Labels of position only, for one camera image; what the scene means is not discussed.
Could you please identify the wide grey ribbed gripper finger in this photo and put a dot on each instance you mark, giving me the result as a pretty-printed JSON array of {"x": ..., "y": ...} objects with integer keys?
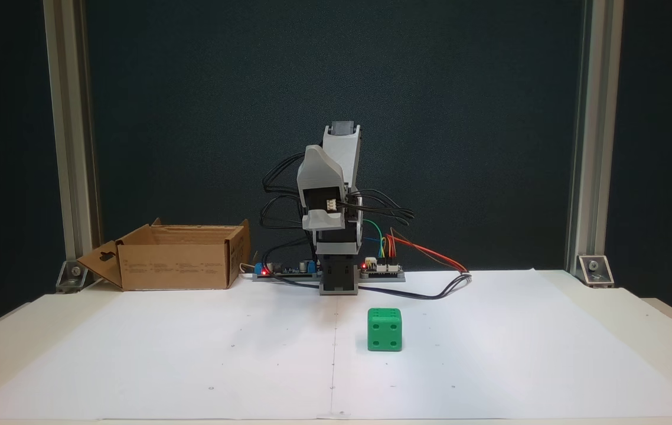
[{"x": 319, "y": 168}]

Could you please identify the short grey gripper finger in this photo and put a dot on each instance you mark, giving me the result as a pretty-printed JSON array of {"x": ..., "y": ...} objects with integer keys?
[{"x": 323, "y": 221}]

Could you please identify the green die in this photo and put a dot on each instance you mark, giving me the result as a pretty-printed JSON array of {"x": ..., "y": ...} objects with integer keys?
[{"x": 384, "y": 330}]

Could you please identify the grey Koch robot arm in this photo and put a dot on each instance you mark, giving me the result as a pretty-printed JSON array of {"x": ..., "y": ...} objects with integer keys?
[{"x": 348, "y": 154}]

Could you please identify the long blue circuit board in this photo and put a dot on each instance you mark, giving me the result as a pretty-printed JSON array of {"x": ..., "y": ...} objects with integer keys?
[{"x": 289, "y": 270}]

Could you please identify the open cardboard box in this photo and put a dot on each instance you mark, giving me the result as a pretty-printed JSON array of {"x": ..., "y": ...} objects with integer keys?
[{"x": 176, "y": 265}]

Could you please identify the aluminium frame post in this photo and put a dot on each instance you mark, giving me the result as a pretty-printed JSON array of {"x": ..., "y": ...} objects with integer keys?
[
  {"x": 593, "y": 130},
  {"x": 70, "y": 130}
]

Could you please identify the metal corner bracket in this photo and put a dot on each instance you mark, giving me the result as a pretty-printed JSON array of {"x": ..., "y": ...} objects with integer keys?
[
  {"x": 594, "y": 270},
  {"x": 71, "y": 276}
]

